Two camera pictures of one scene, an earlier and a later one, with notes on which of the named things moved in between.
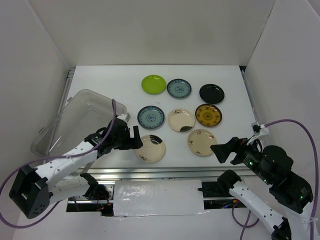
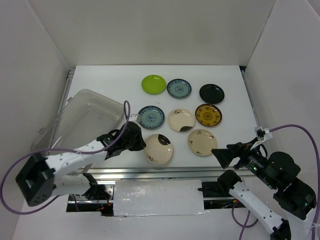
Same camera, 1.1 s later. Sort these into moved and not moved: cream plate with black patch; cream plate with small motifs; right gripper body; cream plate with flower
Moved: cream plate with black patch
Not moved: cream plate with small motifs; right gripper body; cream plate with flower
